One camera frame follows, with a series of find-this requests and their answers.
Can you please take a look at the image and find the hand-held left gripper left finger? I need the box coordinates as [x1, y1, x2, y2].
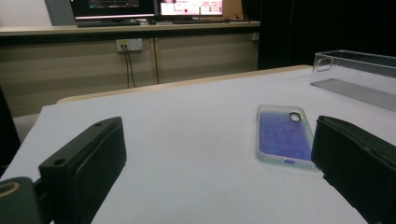
[38, 116, 128, 224]

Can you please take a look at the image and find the clear plastic box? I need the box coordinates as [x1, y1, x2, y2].
[310, 49, 396, 112]

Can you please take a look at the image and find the black curtain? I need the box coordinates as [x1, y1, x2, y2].
[257, 0, 396, 71]

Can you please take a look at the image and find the white wall socket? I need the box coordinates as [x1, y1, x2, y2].
[115, 38, 144, 52]

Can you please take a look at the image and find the wooden table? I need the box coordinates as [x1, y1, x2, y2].
[56, 64, 312, 105]

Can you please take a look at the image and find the bright screen monitor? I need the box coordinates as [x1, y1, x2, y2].
[158, 0, 224, 17]

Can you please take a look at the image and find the purple translucent phone case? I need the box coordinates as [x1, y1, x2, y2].
[255, 104, 319, 172]

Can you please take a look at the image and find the white table mat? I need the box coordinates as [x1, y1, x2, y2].
[0, 66, 396, 224]

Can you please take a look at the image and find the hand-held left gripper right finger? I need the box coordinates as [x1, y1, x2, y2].
[311, 115, 396, 224]

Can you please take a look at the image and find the black keyboard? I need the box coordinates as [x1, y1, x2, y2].
[172, 18, 231, 25]
[77, 19, 142, 28]

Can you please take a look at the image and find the black power cable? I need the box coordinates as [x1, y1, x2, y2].
[125, 45, 137, 89]
[122, 45, 131, 90]

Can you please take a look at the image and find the long wooden desk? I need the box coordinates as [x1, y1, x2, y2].
[0, 21, 261, 118]

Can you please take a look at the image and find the dark screen monitor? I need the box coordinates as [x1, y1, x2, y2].
[69, 0, 157, 21]

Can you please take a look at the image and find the brown cardboard box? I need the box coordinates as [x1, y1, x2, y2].
[222, 0, 245, 19]

